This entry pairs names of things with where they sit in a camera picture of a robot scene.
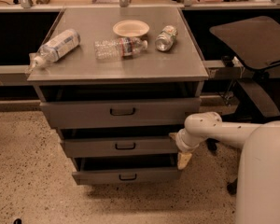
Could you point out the grey drawer cabinet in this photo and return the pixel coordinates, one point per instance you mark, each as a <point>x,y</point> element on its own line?
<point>121,91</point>

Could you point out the long workbench with posts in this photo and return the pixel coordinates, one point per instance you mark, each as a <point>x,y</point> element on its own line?
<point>84,0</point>

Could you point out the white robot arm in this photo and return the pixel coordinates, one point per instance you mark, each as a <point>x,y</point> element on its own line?
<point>258,185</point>

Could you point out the silver soda can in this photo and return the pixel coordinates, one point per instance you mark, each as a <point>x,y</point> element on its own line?
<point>166,38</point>

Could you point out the black office chair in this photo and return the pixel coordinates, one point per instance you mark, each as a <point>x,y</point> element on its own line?
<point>255,44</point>

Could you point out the large labelled plastic bottle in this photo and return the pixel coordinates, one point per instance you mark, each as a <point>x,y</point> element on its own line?
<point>57,47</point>

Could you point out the clear crushed water bottle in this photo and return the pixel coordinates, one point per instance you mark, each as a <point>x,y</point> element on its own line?
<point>119,48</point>

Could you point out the grey drawer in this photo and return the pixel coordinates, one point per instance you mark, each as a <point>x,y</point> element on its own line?
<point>126,176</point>
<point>125,146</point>
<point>119,113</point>

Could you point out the grey bottom drawer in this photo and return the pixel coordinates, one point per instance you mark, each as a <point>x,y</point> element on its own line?
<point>126,176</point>

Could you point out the white paper bowl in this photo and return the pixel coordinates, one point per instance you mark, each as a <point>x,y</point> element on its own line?
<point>131,28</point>

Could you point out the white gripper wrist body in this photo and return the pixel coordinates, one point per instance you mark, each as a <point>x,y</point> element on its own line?
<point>181,145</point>

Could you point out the grey top drawer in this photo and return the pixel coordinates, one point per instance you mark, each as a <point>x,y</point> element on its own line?
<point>119,113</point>

